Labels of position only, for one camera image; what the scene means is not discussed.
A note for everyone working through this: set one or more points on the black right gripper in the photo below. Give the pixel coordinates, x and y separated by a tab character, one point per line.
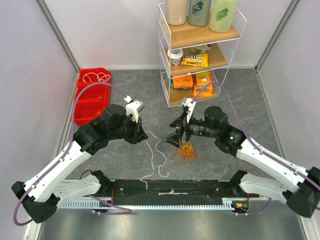
185	131

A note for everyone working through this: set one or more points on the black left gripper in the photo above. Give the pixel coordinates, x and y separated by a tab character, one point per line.
139	134

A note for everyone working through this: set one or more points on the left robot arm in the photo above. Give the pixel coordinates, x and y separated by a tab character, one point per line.
43	194

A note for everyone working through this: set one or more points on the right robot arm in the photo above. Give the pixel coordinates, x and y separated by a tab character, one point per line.
294	185

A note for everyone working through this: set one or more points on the orange snack box left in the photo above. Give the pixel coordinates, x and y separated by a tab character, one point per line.
183	82

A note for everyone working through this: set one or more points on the orange snack box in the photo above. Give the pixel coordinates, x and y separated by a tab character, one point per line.
203	81
183	82

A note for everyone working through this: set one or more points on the orange snack box right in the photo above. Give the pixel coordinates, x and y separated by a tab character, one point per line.
203	81

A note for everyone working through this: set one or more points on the red storage bin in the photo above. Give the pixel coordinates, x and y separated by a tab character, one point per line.
94	100

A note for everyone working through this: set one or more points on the yellow candy bag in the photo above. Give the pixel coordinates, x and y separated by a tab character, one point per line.
195	60

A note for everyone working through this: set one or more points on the coffee cup with lid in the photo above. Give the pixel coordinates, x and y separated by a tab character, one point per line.
175	56

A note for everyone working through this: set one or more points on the white brown snack pack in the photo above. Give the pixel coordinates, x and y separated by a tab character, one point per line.
201	49

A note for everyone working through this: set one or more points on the beige bottle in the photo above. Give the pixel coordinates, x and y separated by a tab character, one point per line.
176	12

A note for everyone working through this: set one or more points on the grey green bottle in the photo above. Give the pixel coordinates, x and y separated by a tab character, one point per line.
198	12

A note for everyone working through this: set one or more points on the light green bottle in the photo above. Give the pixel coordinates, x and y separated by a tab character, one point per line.
222	14

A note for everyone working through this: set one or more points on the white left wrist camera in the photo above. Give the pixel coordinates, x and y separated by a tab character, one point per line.
133	107

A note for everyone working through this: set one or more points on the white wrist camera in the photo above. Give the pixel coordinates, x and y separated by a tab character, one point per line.
133	107
188	106

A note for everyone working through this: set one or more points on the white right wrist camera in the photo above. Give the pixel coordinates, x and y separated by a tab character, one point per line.
188	106

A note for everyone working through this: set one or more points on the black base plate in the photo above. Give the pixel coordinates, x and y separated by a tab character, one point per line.
171	191

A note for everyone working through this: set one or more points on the white wire shelf rack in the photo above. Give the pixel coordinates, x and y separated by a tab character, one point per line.
186	36

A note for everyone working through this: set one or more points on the slotted cable duct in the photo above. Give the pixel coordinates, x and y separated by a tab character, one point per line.
92	204

